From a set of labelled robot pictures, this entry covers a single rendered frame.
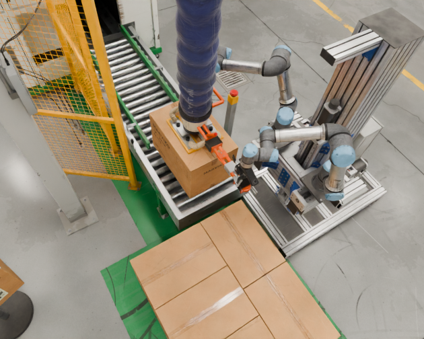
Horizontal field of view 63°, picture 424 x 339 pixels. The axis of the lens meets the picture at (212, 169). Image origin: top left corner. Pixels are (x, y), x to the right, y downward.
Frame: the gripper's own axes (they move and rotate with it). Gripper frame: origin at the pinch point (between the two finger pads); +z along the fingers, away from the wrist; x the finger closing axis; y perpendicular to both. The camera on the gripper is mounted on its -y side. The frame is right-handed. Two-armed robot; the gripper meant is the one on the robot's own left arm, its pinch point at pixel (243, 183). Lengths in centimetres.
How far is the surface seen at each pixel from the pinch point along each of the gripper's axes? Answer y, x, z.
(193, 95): 53, 6, -32
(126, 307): -1, 97, 121
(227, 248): -14, 12, 67
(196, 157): 38.5, 11.5, 13.1
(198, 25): 51, 6, -80
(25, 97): 87, 92, -40
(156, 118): 83, 20, 13
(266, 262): -38, -7, 67
